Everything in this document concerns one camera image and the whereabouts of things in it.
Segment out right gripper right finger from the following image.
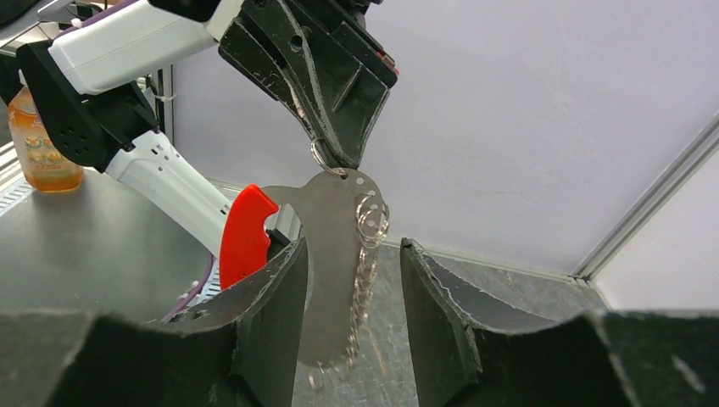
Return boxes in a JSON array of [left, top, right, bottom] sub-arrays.
[[400, 238, 718, 406]]

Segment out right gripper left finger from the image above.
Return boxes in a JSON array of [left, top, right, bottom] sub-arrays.
[[1, 238, 309, 406]]

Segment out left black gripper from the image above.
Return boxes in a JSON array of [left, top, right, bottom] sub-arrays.
[[220, 0, 399, 169]]

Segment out metal key holder red handle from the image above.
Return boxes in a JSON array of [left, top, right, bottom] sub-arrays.
[[219, 138, 390, 389]]

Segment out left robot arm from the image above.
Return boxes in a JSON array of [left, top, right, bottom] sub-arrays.
[[15, 0, 399, 255]]

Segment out orange liquid bottle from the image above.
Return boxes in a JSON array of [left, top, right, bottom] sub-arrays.
[[8, 70, 84, 192]]

